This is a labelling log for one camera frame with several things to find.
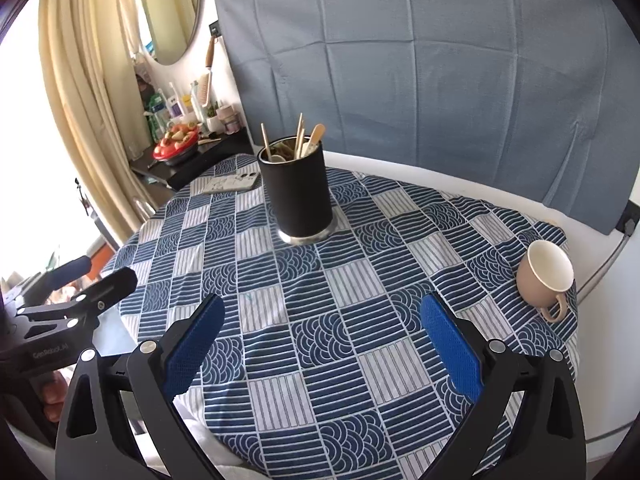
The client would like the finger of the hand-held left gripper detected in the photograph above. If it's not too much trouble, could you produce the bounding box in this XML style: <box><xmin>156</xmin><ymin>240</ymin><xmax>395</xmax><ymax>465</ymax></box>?
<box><xmin>10</xmin><ymin>256</ymin><xmax>94</xmax><ymax>307</ymax></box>
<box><xmin>15</xmin><ymin>266</ymin><xmax>139</xmax><ymax>345</ymax></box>

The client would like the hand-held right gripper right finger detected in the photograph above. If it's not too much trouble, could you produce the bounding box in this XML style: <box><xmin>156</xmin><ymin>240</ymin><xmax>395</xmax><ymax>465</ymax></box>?
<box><xmin>419</xmin><ymin>292</ymin><xmax>587</xmax><ymax>480</ymax></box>

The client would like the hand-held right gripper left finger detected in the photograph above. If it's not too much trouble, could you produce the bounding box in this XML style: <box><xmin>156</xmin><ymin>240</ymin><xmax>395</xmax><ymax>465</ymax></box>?
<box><xmin>55</xmin><ymin>294</ymin><xmax>226</xmax><ymax>480</ymax></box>

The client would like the black utensil holder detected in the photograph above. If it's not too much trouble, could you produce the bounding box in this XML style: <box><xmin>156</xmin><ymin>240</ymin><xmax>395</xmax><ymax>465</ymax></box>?
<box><xmin>257</xmin><ymin>134</ymin><xmax>335</xmax><ymax>247</ymax></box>

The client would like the person's left hand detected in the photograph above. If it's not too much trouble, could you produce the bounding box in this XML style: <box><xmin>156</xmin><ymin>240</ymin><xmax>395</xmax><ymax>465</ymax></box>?
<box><xmin>39</xmin><ymin>372</ymin><xmax>69</xmax><ymax>423</ymax></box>

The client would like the orange box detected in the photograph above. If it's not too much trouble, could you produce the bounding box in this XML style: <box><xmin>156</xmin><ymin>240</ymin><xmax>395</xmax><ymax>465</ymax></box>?
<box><xmin>86</xmin><ymin>242</ymin><xmax>112</xmax><ymax>278</ymax></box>

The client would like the beige cup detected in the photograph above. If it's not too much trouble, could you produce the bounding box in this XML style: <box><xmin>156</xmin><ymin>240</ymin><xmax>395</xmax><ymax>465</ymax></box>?
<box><xmin>516</xmin><ymin>239</ymin><xmax>576</xmax><ymax>324</ymax></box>

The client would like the blue patterned tablecloth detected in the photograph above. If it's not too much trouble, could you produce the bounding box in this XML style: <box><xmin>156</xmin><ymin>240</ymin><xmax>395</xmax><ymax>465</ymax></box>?
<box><xmin>112</xmin><ymin>152</ymin><xmax>581</xmax><ymax>480</ymax></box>

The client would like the red bowl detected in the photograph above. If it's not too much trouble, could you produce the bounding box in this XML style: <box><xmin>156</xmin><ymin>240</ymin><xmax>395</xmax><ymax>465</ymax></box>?
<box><xmin>152</xmin><ymin>119</ymin><xmax>202</xmax><ymax>167</ymax></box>

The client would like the black side table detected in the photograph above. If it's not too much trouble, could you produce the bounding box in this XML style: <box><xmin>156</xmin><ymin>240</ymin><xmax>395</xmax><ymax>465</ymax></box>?
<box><xmin>129</xmin><ymin>127</ymin><xmax>256</xmax><ymax>192</ymax></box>

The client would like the white phone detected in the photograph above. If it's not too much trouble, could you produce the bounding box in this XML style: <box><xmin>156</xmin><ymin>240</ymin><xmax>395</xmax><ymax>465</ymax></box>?
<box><xmin>190</xmin><ymin>171</ymin><xmax>262</xmax><ymax>195</ymax></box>

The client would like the clear plastic bottle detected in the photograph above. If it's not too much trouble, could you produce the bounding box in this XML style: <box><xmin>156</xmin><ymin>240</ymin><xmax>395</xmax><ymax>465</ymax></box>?
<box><xmin>149</xmin><ymin>89</ymin><xmax>169</xmax><ymax>133</ymax></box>

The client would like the cream curtain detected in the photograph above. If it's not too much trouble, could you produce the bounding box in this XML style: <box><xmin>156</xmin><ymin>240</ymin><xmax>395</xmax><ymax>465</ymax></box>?
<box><xmin>37</xmin><ymin>0</ymin><xmax>156</xmax><ymax>248</ymax></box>

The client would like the white bottle purple label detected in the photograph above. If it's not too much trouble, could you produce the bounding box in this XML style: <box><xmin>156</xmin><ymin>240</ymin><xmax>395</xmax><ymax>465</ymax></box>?
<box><xmin>167</xmin><ymin>81</ymin><xmax>185</xmax><ymax>120</ymax></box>

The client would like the white tube bottle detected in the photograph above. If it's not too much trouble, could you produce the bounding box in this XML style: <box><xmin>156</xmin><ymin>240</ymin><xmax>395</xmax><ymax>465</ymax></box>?
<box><xmin>189</xmin><ymin>80</ymin><xmax>205</xmax><ymax>123</ymax></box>

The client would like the pink jar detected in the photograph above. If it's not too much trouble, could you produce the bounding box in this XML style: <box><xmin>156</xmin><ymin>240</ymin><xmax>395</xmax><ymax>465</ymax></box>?
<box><xmin>220</xmin><ymin>104</ymin><xmax>242</xmax><ymax>134</ymax></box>

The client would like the blue-grey backdrop cloth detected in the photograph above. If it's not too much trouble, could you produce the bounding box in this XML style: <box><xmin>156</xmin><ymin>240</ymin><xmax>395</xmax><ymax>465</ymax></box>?
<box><xmin>212</xmin><ymin>0</ymin><xmax>640</xmax><ymax>236</ymax></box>

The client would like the grey cable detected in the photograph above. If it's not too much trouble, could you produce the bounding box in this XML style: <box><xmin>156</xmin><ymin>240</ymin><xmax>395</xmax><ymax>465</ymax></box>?
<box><xmin>570</xmin><ymin>207</ymin><xmax>640</xmax><ymax>308</ymax></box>

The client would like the wooden handled brush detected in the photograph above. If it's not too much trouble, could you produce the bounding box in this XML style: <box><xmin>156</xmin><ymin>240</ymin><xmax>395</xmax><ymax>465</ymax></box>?
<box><xmin>197</xmin><ymin>35</ymin><xmax>217</xmax><ymax>107</ymax></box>

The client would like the round wall mirror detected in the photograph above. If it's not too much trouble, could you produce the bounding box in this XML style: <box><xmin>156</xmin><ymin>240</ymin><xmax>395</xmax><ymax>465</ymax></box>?
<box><xmin>137</xmin><ymin>0</ymin><xmax>205</xmax><ymax>66</ymax></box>

